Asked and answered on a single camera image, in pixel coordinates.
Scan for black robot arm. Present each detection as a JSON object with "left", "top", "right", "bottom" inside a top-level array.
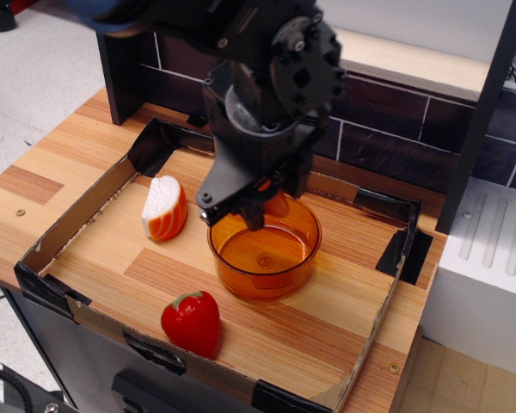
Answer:
[{"left": 70, "top": 1, "right": 346, "bottom": 231}]

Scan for black left upright post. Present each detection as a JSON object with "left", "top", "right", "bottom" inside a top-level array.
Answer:
[{"left": 96, "top": 34, "right": 144, "bottom": 126}]

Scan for cardboard fence with black tape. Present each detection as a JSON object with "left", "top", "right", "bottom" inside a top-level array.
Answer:
[{"left": 15, "top": 120, "right": 432, "bottom": 412}]

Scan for white ribbed appliance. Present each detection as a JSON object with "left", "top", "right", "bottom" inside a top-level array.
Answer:
[{"left": 421, "top": 178, "right": 516, "bottom": 374}]

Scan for grey cabinet under table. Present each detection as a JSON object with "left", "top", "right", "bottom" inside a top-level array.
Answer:
[{"left": 6, "top": 292, "right": 253, "bottom": 412}]

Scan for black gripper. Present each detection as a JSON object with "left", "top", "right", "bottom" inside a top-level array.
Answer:
[{"left": 196, "top": 62, "right": 334, "bottom": 231}]

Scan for orange toy carrot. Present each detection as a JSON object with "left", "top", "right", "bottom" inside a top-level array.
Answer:
[{"left": 258, "top": 180, "right": 290, "bottom": 217}]

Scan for orange transparent plastic pot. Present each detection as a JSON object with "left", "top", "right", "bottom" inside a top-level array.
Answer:
[{"left": 207, "top": 196, "right": 322, "bottom": 299}]

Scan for toy salmon sushi piece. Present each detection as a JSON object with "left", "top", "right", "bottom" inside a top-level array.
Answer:
[{"left": 141, "top": 176, "right": 187, "bottom": 241}]

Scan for black upright post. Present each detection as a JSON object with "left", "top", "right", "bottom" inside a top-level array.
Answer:
[
  {"left": 436, "top": 0, "right": 516, "bottom": 234},
  {"left": 96, "top": 34, "right": 144, "bottom": 126}
]

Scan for black right upright post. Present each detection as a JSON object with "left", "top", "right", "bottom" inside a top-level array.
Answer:
[{"left": 436, "top": 0, "right": 516, "bottom": 234}]

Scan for dark tile backsplash panel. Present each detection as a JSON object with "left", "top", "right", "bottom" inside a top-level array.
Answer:
[{"left": 135, "top": 32, "right": 516, "bottom": 194}]

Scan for red toy strawberry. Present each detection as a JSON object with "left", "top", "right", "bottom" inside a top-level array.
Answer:
[{"left": 161, "top": 291, "right": 221, "bottom": 359}]

